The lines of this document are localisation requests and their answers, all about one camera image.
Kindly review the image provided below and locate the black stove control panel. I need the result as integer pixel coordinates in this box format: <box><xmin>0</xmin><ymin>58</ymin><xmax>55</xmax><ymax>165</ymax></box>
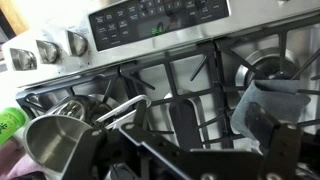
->
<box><xmin>88</xmin><ymin>0</ymin><xmax>232</xmax><ymax>53</ymax></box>

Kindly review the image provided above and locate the stainless steel pot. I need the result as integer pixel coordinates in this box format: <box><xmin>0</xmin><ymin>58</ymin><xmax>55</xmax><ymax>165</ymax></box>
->
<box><xmin>23</xmin><ymin>94</ymin><xmax>153</xmax><ymax>180</ymax></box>

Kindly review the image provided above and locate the stainless steel gas stove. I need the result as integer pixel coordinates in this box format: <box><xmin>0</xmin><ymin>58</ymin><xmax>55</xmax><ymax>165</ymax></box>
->
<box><xmin>0</xmin><ymin>0</ymin><xmax>320</xmax><ymax>180</ymax></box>

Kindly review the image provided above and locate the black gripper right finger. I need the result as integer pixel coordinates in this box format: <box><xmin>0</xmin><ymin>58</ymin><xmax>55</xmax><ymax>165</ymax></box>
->
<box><xmin>244</xmin><ymin>102</ymin><xmax>304</xmax><ymax>180</ymax></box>

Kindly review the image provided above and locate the silver stove knob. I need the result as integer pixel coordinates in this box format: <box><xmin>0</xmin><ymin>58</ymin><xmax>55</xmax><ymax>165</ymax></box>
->
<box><xmin>66</xmin><ymin>30</ymin><xmax>90</xmax><ymax>57</ymax></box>
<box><xmin>9</xmin><ymin>48</ymin><xmax>38</xmax><ymax>72</ymax></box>
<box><xmin>35</xmin><ymin>39</ymin><xmax>62</xmax><ymax>65</ymax></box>

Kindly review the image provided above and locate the green plastic bottle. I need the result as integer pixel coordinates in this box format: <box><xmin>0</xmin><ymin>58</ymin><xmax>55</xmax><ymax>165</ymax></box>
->
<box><xmin>0</xmin><ymin>106</ymin><xmax>30</xmax><ymax>146</ymax></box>

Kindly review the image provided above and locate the oval gas burner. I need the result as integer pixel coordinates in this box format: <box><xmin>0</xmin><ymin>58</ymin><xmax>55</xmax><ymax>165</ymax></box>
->
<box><xmin>163</xmin><ymin>92</ymin><xmax>205</xmax><ymax>151</ymax></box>

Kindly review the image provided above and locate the round gas burner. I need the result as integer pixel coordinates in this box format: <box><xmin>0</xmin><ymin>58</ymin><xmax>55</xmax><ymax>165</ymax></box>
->
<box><xmin>234</xmin><ymin>47</ymin><xmax>301</xmax><ymax>88</ymax></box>
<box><xmin>49</xmin><ymin>94</ymin><xmax>116</xmax><ymax>126</ymax></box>

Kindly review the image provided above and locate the black cast iron grate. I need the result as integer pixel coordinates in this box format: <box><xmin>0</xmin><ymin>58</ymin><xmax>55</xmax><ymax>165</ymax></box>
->
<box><xmin>214</xmin><ymin>16</ymin><xmax>320</xmax><ymax>148</ymax></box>
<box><xmin>14</xmin><ymin>64</ymin><xmax>138</xmax><ymax>134</ymax></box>
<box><xmin>119</xmin><ymin>43</ymin><xmax>234</xmax><ymax>151</ymax></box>

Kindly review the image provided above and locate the grey cloth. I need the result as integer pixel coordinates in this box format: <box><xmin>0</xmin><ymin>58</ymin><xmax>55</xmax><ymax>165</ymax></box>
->
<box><xmin>229</xmin><ymin>79</ymin><xmax>312</xmax><ymax>151</ymax></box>

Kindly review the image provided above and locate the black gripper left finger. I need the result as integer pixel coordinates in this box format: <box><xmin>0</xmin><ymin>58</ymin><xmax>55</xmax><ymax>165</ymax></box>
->
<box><xmin>61</xmin><ymin>99</ymin><xmax>148</xmax><ymax>180</ymax></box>

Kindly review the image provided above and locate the pink cloth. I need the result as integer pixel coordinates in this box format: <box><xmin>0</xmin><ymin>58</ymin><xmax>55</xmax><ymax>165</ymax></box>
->
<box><xmin>0</xmin><ymin>138</ymin><xmax>44</xmax><ymax>180</ymax></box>

